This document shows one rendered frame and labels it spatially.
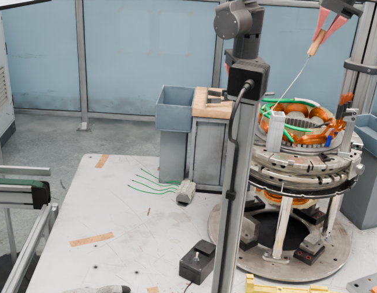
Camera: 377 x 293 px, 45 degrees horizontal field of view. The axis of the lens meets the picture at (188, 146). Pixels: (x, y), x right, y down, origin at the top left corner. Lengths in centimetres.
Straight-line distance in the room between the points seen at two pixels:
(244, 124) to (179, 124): 75
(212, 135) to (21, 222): 157
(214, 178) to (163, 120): 25
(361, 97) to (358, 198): 35
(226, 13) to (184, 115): 48
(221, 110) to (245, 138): 70
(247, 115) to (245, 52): 41
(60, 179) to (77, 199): 161
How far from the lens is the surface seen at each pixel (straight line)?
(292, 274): 116
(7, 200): 158
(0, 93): 335
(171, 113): 132
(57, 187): 293
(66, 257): 120
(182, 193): 136
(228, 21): 91
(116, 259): 118
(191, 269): 110
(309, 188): 106
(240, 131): 61
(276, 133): 101
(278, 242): 114
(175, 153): 140
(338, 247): 128
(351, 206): 142
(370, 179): 134
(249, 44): 99
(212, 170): 140
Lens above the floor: 156
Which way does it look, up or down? 27 degrees down
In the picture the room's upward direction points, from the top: 4 degrees clockwise
